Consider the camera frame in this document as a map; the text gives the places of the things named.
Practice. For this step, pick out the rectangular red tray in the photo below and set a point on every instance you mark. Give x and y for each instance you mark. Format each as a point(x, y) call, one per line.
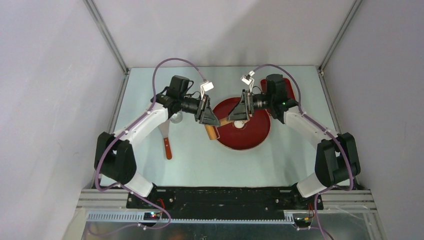
point(288, 86)

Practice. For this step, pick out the white dough ball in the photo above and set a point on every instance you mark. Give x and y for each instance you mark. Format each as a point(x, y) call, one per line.
point(239, 124)

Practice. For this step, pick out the aluminium frame front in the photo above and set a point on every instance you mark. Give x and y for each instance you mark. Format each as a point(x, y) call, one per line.
point(118, 205)

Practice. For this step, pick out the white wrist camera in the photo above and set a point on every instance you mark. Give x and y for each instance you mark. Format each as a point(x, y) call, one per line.
point(249, 80)
point(205, 87)

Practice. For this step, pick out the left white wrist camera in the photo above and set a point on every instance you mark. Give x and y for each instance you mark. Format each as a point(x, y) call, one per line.
point(205, 87)

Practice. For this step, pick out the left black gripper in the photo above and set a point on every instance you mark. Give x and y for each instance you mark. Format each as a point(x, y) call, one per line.
point(204, 115)

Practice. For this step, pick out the round red plate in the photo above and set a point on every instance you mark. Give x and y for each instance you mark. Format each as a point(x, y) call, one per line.
point(249, 136)

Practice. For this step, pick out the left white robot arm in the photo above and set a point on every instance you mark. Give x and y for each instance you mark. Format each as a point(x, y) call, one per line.
point(114, 156)

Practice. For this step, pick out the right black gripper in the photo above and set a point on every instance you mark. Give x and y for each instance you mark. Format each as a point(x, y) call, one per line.
point(242, 110)

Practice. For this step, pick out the metal scraper red handle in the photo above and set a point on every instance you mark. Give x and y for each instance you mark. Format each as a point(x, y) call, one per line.
point(164, 130)

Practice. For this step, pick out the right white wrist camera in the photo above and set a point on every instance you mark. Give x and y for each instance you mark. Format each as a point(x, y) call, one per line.
point(249, 80)

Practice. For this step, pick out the wooden double-ended roller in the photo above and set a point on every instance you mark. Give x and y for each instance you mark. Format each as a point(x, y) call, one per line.
point(212, 131)

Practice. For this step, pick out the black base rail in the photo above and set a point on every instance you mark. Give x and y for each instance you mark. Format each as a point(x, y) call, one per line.
point(230, 203)

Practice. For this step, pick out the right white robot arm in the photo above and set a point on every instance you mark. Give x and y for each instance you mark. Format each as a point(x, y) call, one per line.
point(336, 154)

